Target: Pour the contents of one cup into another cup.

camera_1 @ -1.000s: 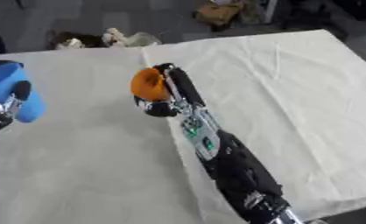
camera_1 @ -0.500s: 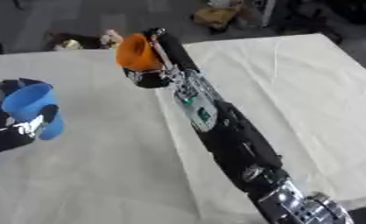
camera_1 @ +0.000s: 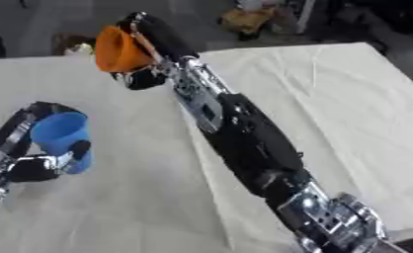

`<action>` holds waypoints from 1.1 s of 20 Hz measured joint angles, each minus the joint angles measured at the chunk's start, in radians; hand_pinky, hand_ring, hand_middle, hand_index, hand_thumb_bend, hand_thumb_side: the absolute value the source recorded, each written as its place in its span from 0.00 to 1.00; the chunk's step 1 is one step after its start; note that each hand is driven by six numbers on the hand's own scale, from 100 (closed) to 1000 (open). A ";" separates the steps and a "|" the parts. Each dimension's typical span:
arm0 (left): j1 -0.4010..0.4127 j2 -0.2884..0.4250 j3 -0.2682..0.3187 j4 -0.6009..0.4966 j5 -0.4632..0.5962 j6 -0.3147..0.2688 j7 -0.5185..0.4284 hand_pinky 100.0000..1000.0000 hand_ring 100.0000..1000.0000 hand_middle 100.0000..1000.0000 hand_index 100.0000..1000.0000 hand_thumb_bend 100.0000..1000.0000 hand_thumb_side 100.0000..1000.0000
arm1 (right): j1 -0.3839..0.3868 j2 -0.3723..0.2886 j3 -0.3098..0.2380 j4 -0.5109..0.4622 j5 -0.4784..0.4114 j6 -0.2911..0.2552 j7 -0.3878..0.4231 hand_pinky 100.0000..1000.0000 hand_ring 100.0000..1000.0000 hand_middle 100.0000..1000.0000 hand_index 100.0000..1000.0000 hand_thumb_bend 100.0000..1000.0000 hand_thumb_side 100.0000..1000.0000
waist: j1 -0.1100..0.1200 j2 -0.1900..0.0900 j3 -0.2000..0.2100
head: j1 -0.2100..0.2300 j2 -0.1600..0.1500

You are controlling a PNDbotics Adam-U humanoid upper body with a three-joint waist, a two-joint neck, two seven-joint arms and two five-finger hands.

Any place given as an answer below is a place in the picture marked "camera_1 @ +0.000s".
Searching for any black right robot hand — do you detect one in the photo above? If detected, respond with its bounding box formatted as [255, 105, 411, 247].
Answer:
[110, 11, 202, 91]

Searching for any orange plastic cup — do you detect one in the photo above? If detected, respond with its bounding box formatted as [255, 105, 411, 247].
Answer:
[94, 25, 157, 73]

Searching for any white table leg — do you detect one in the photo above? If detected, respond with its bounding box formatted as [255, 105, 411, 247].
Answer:
[294, 0, 317, 35]

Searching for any brown and white object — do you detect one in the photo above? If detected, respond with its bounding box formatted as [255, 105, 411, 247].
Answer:
[48, 33, 98, 56]

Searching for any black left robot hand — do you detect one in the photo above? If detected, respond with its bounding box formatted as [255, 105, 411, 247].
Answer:
[0, 101, 93, 184]

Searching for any blue plastic cup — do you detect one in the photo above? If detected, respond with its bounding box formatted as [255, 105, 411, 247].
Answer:
[28, 112, 96, 175]

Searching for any tan bag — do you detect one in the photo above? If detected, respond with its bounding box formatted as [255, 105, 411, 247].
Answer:
[216, 7, 280, 36]

